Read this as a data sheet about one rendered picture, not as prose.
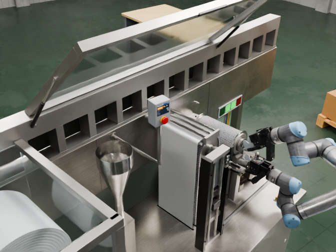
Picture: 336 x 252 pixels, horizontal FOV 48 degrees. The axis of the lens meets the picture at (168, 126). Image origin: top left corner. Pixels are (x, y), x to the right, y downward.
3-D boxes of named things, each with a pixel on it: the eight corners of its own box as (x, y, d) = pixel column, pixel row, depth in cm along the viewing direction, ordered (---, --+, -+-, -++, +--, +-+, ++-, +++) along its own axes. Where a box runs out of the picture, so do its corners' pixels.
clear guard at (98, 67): (84, 49, 101) (83, 47, 101) (34, 110, 140) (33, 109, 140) (282, -14, 166) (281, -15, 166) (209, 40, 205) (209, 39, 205)
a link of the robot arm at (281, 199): (278, 215, 194) (281, 199, 188) (274, 200, 203) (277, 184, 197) (293, 216, 193) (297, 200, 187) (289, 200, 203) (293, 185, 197)
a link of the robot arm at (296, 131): (300, 139, 164) (294, 120, 165) (279, 145, 173) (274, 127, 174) (310, 137, 169) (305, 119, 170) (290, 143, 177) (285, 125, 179)
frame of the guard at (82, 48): (85, 68, 96) (71, 43, 96) (29, 130, 140) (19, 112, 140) (297, -8, 166) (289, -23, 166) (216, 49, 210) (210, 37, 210)
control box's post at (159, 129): (159, 165, 154) (159, 124, 144) (156, 163, 155) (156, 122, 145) (162, 163, 155) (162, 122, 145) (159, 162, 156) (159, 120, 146)
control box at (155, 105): (158, 130, 140) (158, 106, 135) (147, 122, 144) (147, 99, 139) (173, 124, 144) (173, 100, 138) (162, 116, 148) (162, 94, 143)
